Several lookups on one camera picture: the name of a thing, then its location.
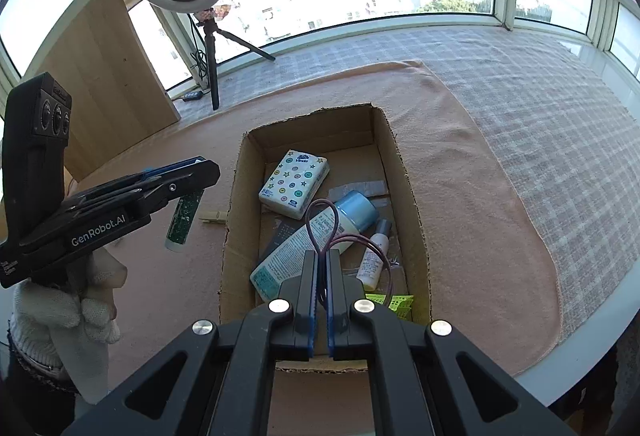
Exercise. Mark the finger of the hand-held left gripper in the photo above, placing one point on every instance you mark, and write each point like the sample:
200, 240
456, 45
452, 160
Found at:
190, 178
170, 167

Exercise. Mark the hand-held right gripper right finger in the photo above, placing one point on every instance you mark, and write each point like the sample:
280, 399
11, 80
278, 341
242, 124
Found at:
332, 316

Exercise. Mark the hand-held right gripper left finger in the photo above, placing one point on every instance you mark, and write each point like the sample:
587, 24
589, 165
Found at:
311, 316

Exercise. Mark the green tube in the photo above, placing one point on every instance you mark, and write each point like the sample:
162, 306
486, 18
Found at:
180, 226

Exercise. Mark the white bottle with blue cap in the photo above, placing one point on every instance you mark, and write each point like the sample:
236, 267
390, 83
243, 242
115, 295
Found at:
290, 256

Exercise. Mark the small white bottle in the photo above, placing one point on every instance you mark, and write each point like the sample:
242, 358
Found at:
372, 261

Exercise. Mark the black hang tag card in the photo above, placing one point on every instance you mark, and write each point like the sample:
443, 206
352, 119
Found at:
280, 236

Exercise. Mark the star-printed tissue pack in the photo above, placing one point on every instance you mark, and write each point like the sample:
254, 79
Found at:
295, 183

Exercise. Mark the cardboard box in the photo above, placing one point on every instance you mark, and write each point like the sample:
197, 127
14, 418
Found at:
400, 196

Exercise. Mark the person's left forearm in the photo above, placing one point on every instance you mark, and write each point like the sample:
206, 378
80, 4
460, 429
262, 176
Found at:
30, 383

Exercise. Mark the person's left hand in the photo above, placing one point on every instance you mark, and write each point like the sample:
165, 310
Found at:
65, 316

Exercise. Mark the wooden clothespin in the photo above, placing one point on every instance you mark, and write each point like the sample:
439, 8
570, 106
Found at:
212, 216

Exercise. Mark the yellow plastic shuttlecock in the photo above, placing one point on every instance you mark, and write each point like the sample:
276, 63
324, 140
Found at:
397, 302

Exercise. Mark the light wooden board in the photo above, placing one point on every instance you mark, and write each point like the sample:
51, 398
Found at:
110, 81

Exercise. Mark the black tripod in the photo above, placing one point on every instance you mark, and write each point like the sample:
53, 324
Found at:
215, 66

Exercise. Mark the pink blanket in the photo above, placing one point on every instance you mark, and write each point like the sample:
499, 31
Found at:
475, 241

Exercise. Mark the grey plaid cloth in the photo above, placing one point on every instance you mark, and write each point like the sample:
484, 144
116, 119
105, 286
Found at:
550, 116

